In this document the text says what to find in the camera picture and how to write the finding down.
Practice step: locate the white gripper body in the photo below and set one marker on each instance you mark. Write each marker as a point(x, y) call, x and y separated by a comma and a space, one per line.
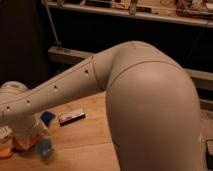
point(27, 127)

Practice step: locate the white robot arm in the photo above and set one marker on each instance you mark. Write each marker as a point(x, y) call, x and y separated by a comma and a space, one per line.
point(152, 106)

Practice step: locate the blue sponge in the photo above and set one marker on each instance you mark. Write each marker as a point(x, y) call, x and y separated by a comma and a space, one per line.
point(47, 117)

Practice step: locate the orange object at edge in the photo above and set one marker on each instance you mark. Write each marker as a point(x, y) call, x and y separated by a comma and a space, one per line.
point(6, 153)

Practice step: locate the black and white box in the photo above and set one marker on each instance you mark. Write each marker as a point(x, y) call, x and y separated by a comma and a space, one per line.
point(71, 116)

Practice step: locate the metal shelf support pole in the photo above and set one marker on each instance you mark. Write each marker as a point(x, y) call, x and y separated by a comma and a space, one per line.
point(57, 42)

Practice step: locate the wooden shelf with clutter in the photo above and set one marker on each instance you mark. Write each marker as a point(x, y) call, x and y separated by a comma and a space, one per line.
point(186, 12)

